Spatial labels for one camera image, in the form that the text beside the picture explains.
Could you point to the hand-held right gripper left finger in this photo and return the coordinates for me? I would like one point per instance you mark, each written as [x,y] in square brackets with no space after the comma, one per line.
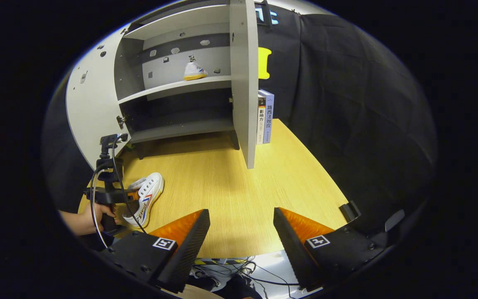
[189,257]

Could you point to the white grey shoe cabinet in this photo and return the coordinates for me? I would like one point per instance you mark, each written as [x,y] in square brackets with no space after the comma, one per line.
[172,87]

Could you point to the white shoe cabinet door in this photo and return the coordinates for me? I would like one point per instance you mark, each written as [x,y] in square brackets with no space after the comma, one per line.
[93,112]
[245,83]

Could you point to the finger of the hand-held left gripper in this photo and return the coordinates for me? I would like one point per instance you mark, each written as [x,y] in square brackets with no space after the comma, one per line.
[133,195]

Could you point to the white canvas shoe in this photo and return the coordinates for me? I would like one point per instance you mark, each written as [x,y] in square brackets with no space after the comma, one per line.
[149,189]
[194,71]

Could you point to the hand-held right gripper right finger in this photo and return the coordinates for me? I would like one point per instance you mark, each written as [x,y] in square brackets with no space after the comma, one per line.
[293,253]

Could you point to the metal door hinge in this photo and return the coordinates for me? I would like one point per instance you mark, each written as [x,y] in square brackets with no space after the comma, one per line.
[121,121]

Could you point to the blue spine book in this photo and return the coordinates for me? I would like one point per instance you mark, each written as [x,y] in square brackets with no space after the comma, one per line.
[269,120]

